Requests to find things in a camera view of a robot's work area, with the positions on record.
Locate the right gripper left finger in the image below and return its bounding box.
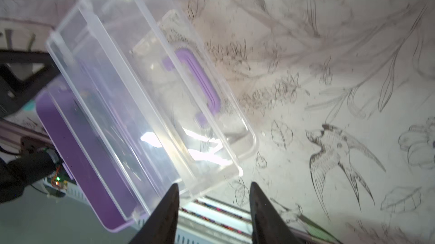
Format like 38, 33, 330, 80
129, 184, 180, 244

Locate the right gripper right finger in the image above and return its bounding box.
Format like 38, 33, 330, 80
249, 182, 299, 244

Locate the purple toolbox clear lid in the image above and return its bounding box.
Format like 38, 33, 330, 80
36, 0, 259, 232

